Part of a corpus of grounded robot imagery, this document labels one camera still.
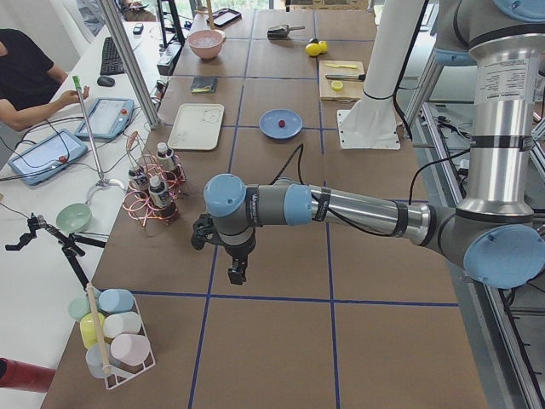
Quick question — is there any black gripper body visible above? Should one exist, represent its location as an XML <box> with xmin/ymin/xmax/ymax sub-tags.
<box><xmin>191</xmin><ymin>214</ymin><xmax>256</xmax><ymax>267</ymax></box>

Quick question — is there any blue plastic plate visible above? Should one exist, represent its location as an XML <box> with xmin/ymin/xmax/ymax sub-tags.
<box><xmin>259</xmin><ymin>109</ymin><xmax>303</xmax><ymax>141</ymax></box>

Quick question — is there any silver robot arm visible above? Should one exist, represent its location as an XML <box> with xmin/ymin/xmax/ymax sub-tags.
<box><xmin>192</xmin><ymin>1</ymin><xmax>544</xmax><ymax>290</ymax></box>

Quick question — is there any dark tea bottle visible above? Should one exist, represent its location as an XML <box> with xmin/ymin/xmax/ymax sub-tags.
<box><xmin>129</xmin><ymin>164</ymin><xmax>149</xmax><ymax>199</ymax></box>
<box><xmin>149</xmin><ymin>176</ymin><xmax>178</xmax><ymax>220</ymax></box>
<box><xmin>157</xmin><ymin>142</ymin><xmax>179</xmax><ymax>180</ymax></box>

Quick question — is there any cream bear serving tray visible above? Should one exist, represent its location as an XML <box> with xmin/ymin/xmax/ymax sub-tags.
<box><xmin>167</xmin><ymin>103</ymin><xmax>224</xmax><ymax>151</ymax></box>

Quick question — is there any blue pastel cup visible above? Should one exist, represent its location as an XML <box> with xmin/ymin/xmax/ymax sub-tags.
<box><xmin>99</xmin><ymin>289</ymin><xmax>134</xmax><ymax>314</ymax></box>

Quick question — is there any pink pastel cup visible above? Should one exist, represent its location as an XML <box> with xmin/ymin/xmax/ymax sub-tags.
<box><xmin>110</xmin><ymin>334</ymin><xmax>151</xmax><ymax>366</ymax></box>

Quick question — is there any white pastel cup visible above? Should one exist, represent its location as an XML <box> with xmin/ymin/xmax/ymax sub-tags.
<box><xmin>103</xmin><ymin>311</ymin><xmax>142</xmax><ymax>339</ymax></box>

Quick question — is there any mint green bowl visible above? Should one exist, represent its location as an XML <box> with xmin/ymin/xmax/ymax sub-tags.
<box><xmin>55</xmin><ymin>203</ymin><xmax>93</xmax><ymax>233</ymax></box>

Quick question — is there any grey folded cloth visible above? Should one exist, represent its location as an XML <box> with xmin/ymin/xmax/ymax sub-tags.
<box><xmin>191</xmin><ymin>76</ymin><xmax>218</xmax><ymax>95</ymax></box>

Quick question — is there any blue teach pendant far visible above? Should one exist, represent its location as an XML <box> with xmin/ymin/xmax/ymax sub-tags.
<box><xmin>84</xmin><ymin>98</ymin><xmax>135</xmax><ymax>141</ymax></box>

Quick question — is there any blue teach pendant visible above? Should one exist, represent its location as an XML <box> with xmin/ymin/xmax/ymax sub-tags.
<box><xmin>84</xmin><ymin>98</ymin><xmax>135</xmax><ymax>141</ymax></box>
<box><xmin>8</xmin><ymin>129</ymin><xmax>88</xmax><ymax>186</ymax></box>

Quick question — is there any yellow pastel cup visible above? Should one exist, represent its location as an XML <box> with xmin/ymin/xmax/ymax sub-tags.
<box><xmin>79</xmin><ymin>313</ymin><xmax>98</xmax><ymax>349</ymax></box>

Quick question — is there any blue teach pendant near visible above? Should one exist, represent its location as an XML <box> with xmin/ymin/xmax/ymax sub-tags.
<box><xmin>8</xmin><ymin>129</ymin><xmax>88</xmax><ymax>186</ymax></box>

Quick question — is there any black computer mouse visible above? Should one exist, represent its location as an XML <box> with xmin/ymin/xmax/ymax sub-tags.
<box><xmin>96</xmin><ymin>76</ymin><xmax>116</xmax><ymax>88</ymax></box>

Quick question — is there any pink bowl of ice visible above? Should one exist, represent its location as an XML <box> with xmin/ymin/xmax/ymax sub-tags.
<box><xmin>187</xmin><ymin>30</ymin><xmax>227</xmax><ymax>60</ymax></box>

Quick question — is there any black keyboard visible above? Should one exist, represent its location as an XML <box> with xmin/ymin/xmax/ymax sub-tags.
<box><xmin>100</xmin><ymin>37</ymin><xmax>124</xmax><ymax>76</ymax></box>

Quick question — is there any lemon half slice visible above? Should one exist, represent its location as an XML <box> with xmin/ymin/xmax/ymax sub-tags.
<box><xmin>330</xmin><ymin>80</ymin><xmax>344</xmax><ymax>92</ymax></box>

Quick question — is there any wooden cutting board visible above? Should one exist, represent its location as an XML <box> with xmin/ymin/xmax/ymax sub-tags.
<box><xmin>318</xmin><ymin>60</ymin><xmax>365</xmax><ymax>101</ymax></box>

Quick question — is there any yellow plastic knife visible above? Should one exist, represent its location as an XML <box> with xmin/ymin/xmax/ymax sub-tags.
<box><xmin>325</xmin><ymin>63</ymin><xmax>358</xmax><ymax>69</ymax></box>

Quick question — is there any large yellow lemon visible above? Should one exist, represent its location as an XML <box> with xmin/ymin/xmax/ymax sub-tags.
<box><xmin>305</xmin><ymin>43</ymin><xmax>323</xmax><ymax>57</ymax></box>

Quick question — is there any steel ice scoop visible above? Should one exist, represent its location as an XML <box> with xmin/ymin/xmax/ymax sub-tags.
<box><xmin>267</xmin><ymin>25</ymin><xmax>306</xmax><ymax>39</ymax></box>

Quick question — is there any small yellow lemon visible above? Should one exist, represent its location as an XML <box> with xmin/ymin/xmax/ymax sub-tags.
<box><xmin>318</xmin><ymin>40</ymin><xmax>328</xmax><ymax>54</ymax></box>

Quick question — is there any seated person black shirt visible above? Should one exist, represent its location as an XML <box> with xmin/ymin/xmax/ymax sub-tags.
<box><xmin>1</xmin><ymin>29</ymin><xmax>79</xmax><ymax>131</ymax></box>

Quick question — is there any red cylinder bottle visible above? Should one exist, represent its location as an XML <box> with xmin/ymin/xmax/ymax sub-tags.
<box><xmin>1</xmin><ymin>358</ymin><xmax>55</xmax><ymax>393</ymax></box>

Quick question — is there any copper wire bottle rack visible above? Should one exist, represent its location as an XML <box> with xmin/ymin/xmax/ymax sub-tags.
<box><xmin>123</xmin><ymin>131</ymin><xmax>186</xmax><ymax>227</ymax></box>

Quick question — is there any black camera tripod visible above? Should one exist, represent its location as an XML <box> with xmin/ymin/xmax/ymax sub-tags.
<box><xmin>4</xmin><ymin>213</ymin><xmax>107</xmax><ymax>295</ymax></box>

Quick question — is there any white wire cup rack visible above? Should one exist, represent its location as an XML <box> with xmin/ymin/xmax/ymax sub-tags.
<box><xmin>79</xmin><ymin>284</ymin><xmax>156</xmax><ymax>390</ymax></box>

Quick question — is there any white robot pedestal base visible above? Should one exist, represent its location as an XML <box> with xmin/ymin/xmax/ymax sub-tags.
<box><xmin>337</xmin><ymin>0</ymin><xmax>427</xmax><ymax>150</ymax></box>

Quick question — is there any steel knife handle tube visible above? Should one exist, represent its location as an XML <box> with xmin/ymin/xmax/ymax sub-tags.
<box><xmin>325</xmin><ymin>74</ymin><xmax>366</xmax><ymax>82</ymax></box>

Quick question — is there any aluminium frame post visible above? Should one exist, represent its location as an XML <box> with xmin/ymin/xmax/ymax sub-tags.
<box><xmin>97</xmin><ymin>0</ymin><xmax>160</xmax><ymax>130</ymax></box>

